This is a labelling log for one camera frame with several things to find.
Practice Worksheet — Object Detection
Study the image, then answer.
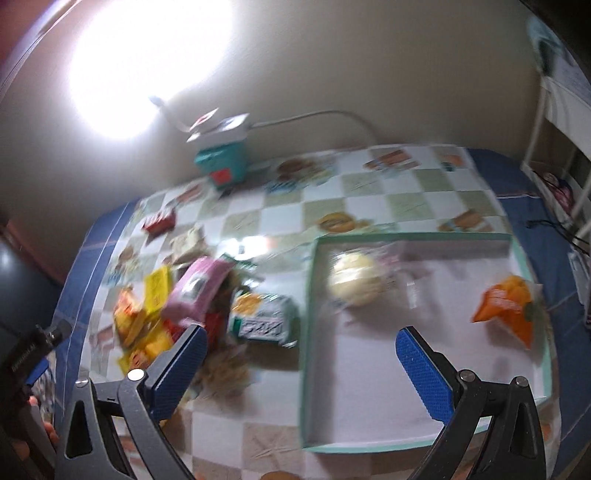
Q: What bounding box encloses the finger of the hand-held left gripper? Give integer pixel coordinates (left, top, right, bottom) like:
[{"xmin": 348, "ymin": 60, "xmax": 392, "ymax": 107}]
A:
[
  {"xmin": 34, "ymin": 322, "xmax": 73, "ymax": 352},
  {"xmin": 25, "ymin": 359, "xmax": 51, "ymax": 386}
]

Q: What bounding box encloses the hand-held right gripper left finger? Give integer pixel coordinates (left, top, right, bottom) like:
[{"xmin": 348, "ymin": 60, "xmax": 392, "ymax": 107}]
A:
[{"xmin": 54, "ymin": 324, "xmax": 208, "ymax": 480}]

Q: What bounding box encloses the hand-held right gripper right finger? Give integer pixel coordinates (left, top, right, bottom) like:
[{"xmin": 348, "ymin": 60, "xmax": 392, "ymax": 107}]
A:
[{"xmin": 394, "ymin": 325, "xmax": 548, "ymax": 480}]

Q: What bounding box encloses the clear yellow snack packet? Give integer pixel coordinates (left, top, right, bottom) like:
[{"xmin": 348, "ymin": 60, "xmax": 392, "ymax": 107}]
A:
[{"xmin": 119, "ymin": 330, "xmax": 175, "ymax": 372}]

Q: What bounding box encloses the teal-rimmed white tray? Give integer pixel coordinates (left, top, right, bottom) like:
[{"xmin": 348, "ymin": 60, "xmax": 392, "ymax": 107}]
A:
[{"xmin": 300, "ymin": 233, "xmax": 552, "ymax": 455}]

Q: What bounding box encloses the red snack packet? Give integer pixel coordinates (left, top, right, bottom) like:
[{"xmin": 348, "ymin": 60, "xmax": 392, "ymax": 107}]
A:
[{"xmin": 203, "ymin": 311, "xmax": 232, "ymax": 352}]

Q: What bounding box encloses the pink snack packet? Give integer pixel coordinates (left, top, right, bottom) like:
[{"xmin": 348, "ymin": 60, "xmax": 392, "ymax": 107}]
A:
[{"xmin": 164, "ymin": 257, "xmax": 234, "ymax": 328}]

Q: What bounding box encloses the green and white cracker packet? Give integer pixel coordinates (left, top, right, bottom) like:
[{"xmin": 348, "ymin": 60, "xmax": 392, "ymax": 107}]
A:
[{"xmin": 228, "ymin": 293, "xmax": 301, "ymax": 349}]

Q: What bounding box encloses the orange snack packet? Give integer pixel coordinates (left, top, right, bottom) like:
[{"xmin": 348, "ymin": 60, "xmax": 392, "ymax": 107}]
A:
[{"xmin": 471, "ymin": 276, "xmax": 543, "ymax": 349}]

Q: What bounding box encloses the round yellow cake packet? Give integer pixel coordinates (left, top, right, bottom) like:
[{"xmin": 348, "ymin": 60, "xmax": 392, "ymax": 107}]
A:
[{"xmin": 325, "ymin": 244, "xmax": 426, "ymax": 310}]

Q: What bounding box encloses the person's left hand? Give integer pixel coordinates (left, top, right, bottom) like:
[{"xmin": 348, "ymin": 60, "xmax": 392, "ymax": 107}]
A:
[{"xmin": 9, "ymin": 397, "xmax": 60, "ymax": 457}]

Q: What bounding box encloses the dark cabinet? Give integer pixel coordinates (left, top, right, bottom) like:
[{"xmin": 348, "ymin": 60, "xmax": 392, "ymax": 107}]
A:
[{"xmin": 0, "ymin": 222, "xmax": 63, "ymax": 335}]

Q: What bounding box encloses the small red box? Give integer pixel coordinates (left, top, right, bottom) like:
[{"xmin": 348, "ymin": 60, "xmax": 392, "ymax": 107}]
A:
[{"xmin": 142, "ymin": 210, "xmax": 177, "ymax": 234}]

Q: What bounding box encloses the checkered printed tablecloth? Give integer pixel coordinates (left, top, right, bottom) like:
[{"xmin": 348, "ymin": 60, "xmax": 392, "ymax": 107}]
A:
[{"xmin": 78, "ymin": 143, "xmax": 559, "ymax": 480}]

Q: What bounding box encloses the teal box with red label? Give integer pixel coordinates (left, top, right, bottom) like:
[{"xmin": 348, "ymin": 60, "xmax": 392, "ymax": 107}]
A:
[{"xmin": 193, "ymin": 137, "xmax": 250, "ymax": 188}]

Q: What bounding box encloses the white power strip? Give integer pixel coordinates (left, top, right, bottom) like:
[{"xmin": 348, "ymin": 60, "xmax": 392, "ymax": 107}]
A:
[{"xmin": 186, "ymin": 112, "xmax": 252, "ymax": 143}]

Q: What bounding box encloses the white gooseneck lamp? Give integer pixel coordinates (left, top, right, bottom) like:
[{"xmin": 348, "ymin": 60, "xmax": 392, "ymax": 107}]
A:
[{"xmin": 148, "ymin": 93, "xmax": 195, "ymax": 134}]

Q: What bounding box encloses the white power cable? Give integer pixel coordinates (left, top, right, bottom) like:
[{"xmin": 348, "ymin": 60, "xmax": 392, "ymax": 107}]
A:
[{"xmin": 250, "ymin": 109, "xmax": 384, "ymax": 146}]

